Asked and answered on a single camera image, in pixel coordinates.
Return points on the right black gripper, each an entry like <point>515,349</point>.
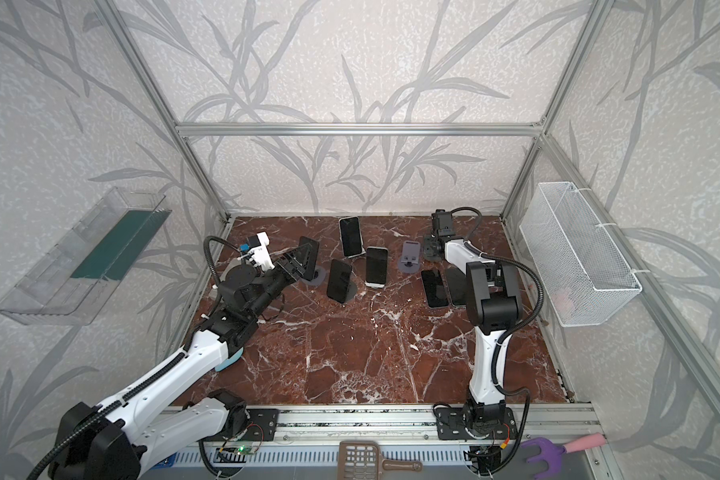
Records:
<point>442,225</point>

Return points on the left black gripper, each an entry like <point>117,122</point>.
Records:
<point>291,267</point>

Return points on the black phone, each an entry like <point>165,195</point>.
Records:
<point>308,251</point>
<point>339,281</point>

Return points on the teal phone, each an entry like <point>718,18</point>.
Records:
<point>457,285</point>

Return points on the purple-edged phone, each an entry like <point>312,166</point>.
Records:
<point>434,288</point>

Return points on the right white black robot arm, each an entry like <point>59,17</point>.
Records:
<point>494,306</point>

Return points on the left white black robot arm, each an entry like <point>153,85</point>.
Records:
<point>122,436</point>

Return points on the grey round stand far left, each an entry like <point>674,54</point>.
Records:
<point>319,277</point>

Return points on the purple-grey stand back right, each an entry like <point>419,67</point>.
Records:
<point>409,261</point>

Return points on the white-edged phone at back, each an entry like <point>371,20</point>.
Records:
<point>351,237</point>

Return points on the teal-edged phone on white stand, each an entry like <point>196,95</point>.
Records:
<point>376,267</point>

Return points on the light blue plastic trowel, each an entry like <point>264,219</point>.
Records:
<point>231,362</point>

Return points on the brown plastic scoop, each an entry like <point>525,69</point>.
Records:
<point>364,460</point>

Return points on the blue black tool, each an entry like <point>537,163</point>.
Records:
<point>168,462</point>

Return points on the purple pink toy rake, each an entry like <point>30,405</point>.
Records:
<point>552,454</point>

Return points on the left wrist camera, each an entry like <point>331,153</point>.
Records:
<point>255,252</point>

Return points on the white wire mesh basket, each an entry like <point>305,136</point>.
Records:
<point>585,275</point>

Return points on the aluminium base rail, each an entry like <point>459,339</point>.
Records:
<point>309,435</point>

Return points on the clear plastic wall bin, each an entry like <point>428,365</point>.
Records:
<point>72,282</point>

